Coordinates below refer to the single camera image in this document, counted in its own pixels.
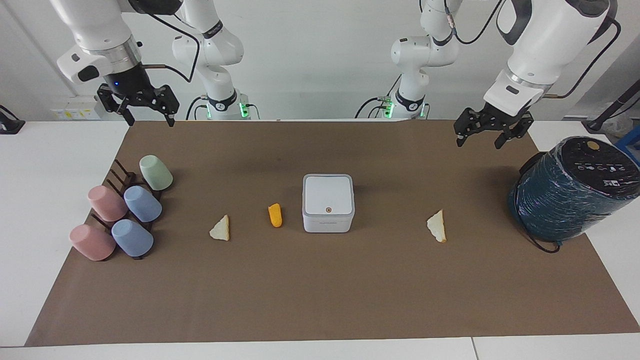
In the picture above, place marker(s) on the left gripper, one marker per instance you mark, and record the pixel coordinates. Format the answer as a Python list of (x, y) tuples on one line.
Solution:
[(500, 119)]

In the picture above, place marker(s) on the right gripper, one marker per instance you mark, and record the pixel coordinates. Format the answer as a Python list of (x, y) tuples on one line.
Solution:
[(131, 82)]

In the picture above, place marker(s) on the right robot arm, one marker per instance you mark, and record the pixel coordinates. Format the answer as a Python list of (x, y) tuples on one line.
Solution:
[(95, 30)]

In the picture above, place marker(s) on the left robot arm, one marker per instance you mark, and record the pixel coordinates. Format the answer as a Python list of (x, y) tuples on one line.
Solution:
[(545, 45)]

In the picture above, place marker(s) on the orange trash piece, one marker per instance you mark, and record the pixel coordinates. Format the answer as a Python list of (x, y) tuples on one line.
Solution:
[(275, 216)]

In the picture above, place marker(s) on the white square lidded bin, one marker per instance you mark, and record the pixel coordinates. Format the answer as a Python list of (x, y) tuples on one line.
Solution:
[(328, 202)]

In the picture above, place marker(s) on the green cup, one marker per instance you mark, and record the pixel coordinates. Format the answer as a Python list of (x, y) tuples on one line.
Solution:
[(156, 172)]

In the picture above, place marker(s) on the dark wooden cup rack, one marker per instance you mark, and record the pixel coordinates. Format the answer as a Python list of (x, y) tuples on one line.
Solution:
[(126, 178)]

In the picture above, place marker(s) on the blue cup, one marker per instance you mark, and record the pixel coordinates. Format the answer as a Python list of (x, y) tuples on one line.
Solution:
[(132, 239), (143, 204)]

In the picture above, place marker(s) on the pink cup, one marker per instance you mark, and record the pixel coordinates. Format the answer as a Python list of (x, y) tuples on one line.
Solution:
[(91, 243), (106, 204)]

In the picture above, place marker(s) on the triangular bread slice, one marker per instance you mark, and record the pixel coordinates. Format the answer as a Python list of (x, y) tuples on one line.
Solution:
[(222, 230), (437, 227)]

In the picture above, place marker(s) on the black stand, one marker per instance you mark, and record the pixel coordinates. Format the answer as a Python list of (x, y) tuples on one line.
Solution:
[(612, 110), (9, 125)]

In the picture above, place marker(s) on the blue box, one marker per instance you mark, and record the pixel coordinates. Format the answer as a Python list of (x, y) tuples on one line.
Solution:
[(631, 145)]

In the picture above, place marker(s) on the white wall socket strip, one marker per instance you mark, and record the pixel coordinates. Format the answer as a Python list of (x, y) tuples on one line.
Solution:
[(75, 112)]

